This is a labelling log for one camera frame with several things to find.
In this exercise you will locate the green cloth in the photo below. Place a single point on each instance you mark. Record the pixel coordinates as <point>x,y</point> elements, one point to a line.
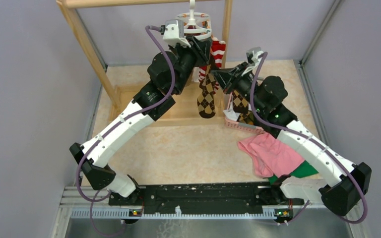
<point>284,168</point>

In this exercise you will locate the pink cloth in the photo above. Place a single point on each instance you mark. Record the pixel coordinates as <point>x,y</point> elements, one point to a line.
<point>264,149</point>

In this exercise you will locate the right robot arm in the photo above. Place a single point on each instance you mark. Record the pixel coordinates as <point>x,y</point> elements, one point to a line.
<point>343,185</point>

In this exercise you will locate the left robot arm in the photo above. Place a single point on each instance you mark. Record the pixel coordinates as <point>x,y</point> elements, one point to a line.
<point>169,72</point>

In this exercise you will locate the brown argyle sock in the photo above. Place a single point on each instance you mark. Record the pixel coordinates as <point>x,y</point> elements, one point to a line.
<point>205,101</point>

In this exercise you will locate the pink laundry basket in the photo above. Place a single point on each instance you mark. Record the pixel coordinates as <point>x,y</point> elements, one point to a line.
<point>231,120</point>

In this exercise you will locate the white round clip hanger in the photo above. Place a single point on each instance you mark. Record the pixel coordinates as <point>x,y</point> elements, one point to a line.
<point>197,24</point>

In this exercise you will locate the white hanging sock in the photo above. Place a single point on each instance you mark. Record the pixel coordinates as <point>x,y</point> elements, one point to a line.
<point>195,75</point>

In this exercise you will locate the wooden drying rack frame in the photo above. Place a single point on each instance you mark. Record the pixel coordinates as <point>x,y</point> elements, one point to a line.
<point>183,113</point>

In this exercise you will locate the brown argyle socks in basket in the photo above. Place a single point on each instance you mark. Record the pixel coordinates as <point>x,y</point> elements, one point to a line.
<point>242,108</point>

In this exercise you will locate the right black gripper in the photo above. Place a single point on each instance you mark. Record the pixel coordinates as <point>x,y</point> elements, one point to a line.
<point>225,76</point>

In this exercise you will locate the red white striped sock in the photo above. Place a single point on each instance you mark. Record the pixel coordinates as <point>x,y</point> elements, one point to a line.
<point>217,52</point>

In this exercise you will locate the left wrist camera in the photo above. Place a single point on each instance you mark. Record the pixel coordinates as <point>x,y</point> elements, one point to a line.
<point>174,33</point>

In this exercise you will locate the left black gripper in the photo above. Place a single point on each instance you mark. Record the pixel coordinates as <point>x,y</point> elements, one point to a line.
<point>200,49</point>

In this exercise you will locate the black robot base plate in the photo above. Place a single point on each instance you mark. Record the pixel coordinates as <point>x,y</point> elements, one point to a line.
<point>205,198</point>

